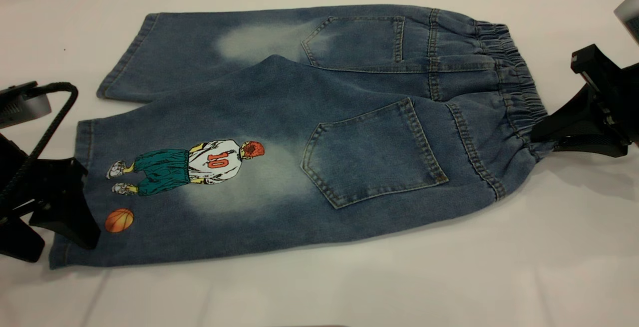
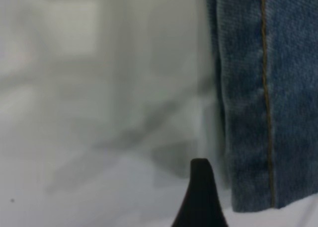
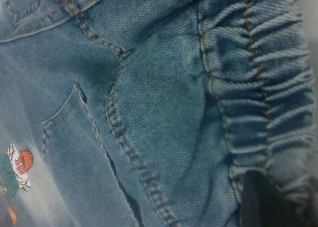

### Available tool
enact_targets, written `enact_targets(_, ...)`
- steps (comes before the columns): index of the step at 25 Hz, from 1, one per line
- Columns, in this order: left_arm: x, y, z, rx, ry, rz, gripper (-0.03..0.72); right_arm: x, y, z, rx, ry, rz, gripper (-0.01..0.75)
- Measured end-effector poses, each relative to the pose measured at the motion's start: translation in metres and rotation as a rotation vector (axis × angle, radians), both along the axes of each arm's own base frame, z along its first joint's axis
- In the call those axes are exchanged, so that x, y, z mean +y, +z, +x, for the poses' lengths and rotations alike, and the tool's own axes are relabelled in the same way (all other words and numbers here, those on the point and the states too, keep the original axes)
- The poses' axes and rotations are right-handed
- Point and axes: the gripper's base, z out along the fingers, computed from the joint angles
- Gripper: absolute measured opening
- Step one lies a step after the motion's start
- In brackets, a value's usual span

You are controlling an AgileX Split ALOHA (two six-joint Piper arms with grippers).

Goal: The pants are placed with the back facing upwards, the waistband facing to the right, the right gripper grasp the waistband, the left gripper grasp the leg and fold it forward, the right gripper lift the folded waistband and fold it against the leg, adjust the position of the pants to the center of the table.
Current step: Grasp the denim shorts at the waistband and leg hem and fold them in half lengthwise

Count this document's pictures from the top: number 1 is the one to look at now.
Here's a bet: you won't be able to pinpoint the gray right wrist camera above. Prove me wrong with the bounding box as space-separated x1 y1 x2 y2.
614 0 639 45

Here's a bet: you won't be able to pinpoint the blue denim printed jeans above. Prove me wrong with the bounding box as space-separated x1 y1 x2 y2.
49 4 556 270

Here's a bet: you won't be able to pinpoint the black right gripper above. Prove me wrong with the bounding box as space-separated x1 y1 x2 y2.
531 44 639 158

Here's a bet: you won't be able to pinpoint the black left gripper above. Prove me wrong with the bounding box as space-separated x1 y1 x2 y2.
0 135 101 264

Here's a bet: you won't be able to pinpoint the black braided left cable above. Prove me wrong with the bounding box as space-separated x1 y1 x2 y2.
0 82 79 208

